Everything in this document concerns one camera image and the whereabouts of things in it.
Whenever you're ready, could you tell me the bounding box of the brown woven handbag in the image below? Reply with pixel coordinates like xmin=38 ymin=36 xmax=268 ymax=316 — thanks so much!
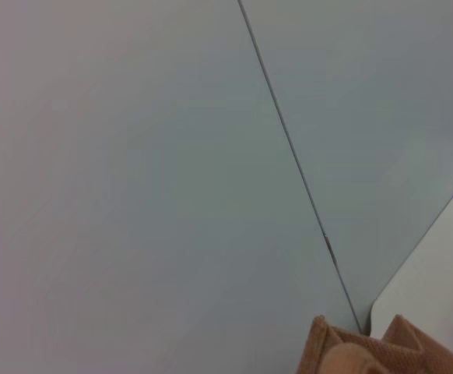
xmin=296 ymin=313 xmax=453 ymax=374

